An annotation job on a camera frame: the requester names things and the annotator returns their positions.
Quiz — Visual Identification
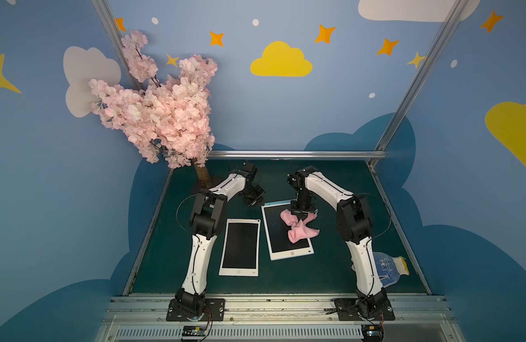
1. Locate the right table edge rail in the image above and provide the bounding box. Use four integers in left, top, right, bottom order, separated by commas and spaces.
368, 165, 432, 295

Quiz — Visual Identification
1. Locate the aluminium post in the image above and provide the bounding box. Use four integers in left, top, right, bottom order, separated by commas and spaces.
91, 0, 143, 90
375, 0, 469, 153

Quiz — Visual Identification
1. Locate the blue-edged white drawing tablet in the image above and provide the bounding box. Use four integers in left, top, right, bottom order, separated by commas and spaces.
262, 200, 314, 261

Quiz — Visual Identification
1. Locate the left rear aluminium post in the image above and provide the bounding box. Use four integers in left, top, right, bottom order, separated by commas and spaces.
91, 0, 143, 90

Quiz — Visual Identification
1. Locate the pink cloth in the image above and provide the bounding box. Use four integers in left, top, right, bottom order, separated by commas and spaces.
280, 209, 320, 244

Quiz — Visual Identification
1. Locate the table edge rail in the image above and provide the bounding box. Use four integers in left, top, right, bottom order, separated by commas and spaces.
121, 170, 173, 296
368, 165, 432, 295

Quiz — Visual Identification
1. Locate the blue dotted work glove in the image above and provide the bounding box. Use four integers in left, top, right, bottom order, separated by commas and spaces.
374, 252, 410, 287

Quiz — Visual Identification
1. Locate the right rear aluminium post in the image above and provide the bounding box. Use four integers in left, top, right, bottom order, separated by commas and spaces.
375, 0, 469, 153

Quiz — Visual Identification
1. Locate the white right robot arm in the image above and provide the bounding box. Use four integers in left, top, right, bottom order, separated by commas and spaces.
287, 166, 390, 319

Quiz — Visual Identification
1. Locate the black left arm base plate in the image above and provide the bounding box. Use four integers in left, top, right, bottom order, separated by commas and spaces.
166, 298, 226, 322

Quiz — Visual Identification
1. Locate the rear aluminium frame rail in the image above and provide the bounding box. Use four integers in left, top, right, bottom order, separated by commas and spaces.
208, 150, 386, 160

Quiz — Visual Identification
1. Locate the pink cherry blossom tree crown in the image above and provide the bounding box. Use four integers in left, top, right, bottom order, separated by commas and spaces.
89, 31, 218, 169

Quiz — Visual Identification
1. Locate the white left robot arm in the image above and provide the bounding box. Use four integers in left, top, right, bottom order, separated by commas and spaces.
171, 162, 264, 321

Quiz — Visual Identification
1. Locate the right circuit board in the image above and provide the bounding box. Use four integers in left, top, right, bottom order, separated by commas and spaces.
361, 325, 384, 342

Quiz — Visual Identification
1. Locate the rusty brown tree trunk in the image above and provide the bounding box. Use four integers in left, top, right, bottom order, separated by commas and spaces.
193, 158, 212, 190

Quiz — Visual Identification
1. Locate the front aluminium rail bed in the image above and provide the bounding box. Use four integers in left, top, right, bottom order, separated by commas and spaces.
95, 294, 465, 341

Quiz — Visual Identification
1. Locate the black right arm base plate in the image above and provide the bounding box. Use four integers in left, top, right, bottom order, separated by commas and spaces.
333, 298, 395, 322

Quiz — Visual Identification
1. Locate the left table edge rail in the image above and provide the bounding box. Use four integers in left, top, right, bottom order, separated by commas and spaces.
121, 170, 173, 296

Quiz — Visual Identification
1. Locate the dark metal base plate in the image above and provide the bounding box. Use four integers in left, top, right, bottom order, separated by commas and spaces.
190, 176, 224, 195

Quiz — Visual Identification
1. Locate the left green circuit board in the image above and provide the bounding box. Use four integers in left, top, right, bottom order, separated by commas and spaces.
181, 326, 207, 339

